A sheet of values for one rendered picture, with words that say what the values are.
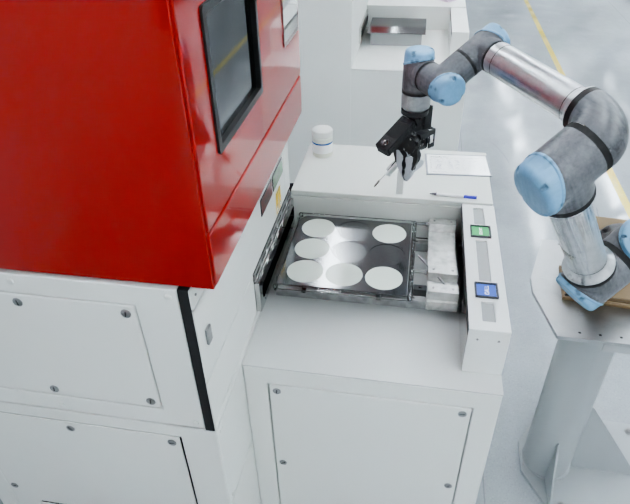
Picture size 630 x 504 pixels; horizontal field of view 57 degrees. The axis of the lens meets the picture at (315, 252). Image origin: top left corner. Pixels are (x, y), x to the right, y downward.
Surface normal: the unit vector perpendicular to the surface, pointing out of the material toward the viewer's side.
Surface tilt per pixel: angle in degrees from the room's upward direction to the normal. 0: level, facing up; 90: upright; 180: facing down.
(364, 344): 0
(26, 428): 90
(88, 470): 90
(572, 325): 0
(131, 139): 90
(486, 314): 0
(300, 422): 90
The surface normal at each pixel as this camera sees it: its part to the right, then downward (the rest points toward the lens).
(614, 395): -0.02, -0.81
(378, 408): -0.17, 0.58
